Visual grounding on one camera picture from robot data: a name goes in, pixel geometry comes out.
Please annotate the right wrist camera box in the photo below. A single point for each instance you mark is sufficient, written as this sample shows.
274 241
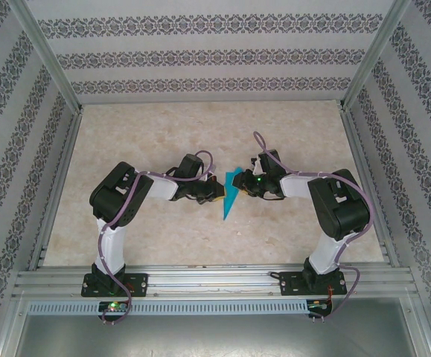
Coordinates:
257 169

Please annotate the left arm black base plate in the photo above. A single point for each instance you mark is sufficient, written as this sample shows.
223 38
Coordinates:
137 284

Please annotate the aluminium mounting rail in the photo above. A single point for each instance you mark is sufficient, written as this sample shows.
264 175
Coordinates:
215 277

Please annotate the blue paper sheet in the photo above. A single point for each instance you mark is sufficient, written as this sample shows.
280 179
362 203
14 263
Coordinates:
230 204

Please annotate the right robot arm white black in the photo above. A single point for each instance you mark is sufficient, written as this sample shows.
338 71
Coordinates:
328 253

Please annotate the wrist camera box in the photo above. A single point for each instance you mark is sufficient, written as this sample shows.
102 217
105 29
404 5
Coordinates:
210 175
257 169

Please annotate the circuit board with green light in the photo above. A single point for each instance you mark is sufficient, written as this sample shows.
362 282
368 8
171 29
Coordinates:
319 306
114 306

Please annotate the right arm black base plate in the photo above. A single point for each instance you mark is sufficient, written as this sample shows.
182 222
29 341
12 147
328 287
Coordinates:
293 284

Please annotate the aluminium side rail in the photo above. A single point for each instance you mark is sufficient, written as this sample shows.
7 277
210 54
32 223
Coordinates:
360 160
65 160

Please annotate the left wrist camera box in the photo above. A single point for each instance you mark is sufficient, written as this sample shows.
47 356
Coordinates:
210 175

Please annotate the aluminium frame post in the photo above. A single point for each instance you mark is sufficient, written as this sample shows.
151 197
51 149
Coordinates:
47 52
421 327
9 327
375 52

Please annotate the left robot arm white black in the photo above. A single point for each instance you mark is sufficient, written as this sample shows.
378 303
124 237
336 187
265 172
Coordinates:
109 245

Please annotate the grey metal sheet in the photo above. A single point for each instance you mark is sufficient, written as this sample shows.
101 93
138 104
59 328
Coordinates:
215 338

